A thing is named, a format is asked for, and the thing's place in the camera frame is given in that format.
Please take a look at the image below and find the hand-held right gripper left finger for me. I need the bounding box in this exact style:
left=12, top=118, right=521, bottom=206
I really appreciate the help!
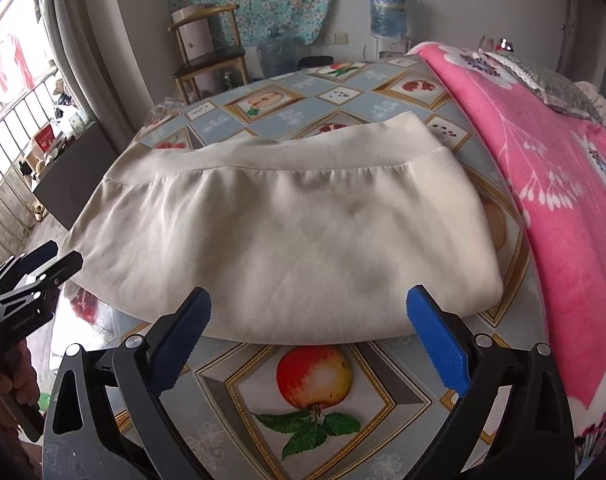
left=43, top=286, right=212, bottom=480

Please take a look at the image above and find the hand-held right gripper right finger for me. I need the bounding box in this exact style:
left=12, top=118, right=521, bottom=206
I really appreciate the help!
left=405, top=284, right=576, bottom=480

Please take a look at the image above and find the red box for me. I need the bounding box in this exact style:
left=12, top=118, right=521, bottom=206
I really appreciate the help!
left=34, top=125, right=56, bottom=153

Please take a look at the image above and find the metal window railing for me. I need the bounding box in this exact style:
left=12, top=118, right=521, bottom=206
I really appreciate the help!
left=0, top=72, right=64, bottom=266

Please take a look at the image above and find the person's left hand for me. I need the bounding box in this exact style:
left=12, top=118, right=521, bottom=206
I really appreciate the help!
left=3, top=346, right=41, bottom=403

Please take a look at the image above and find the white water dispenser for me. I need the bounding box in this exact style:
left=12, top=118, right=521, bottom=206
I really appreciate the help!
left=370, top=36, right=412, bottom=63

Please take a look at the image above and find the wooden chair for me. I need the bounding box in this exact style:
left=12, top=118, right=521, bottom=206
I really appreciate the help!
left=169, top=2, right=248, bottom=103

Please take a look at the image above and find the clear empty water jug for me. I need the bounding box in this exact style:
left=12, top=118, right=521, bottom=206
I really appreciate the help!
left=257, top=30, right=300, bottom=80

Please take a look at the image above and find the red hanging garment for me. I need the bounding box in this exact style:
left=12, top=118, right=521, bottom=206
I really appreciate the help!
left=0, top=35, right=36, bottom=96

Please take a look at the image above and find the fruit print tablecloth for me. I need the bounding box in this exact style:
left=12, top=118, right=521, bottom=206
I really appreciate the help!
left=45, top=52, right=578, bottom=480

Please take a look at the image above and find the dark cabinet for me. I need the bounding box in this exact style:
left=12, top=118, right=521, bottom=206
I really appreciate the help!
left=32, top=120, right=118, bottom=228

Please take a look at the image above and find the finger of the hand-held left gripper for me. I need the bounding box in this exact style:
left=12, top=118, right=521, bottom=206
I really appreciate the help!
left=0, top=240, right=58, bottom=286
left=0, top=251, right=84, bottom=306

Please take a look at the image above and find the grey curtain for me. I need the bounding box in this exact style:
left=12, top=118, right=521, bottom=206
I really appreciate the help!
left=35, top=0, right=134, bottom=156

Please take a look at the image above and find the blue water jug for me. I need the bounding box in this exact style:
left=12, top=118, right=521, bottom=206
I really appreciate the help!
left=369, top=0, right=408, bottom=38

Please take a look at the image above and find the white box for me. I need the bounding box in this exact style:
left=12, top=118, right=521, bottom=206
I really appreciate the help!
left=172, top=4, right=216, bottom=63

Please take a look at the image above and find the cream zip jacket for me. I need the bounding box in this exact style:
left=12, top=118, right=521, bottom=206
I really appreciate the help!
left=70, top=110, right=504, bottom=345

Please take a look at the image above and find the pink floral blanket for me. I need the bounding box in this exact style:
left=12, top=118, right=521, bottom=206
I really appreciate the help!
left=408, top=40, right=606, bottom=466

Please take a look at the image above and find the grey lace cloth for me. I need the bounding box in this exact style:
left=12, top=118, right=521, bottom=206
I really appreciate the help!
left=483, top=50, right=606, bottom=121

